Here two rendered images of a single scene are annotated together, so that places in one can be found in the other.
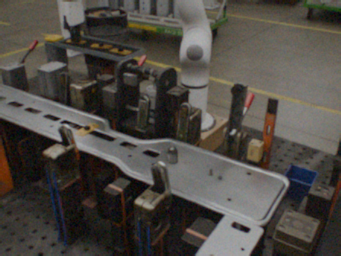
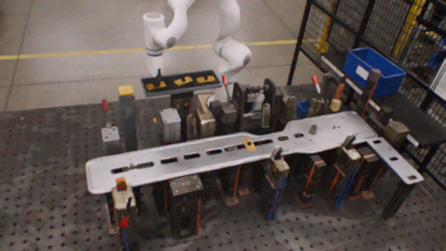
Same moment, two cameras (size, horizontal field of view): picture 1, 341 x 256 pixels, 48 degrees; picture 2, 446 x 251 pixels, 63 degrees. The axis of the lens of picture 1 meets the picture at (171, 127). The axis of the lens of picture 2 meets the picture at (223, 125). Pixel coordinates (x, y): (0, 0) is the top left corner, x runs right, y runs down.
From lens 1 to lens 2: 1.58 m
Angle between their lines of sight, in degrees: 47
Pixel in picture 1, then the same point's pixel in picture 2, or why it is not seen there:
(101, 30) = not seen: outside the picture
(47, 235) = (257, 224)
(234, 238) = (382, 147)
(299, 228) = (401, 127)
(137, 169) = (311, 147)
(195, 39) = (245, 50)
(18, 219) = (227, 233)
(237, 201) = (360, 133)
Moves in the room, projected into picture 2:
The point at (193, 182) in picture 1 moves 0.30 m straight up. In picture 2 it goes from (336, 136) to (356, 84)
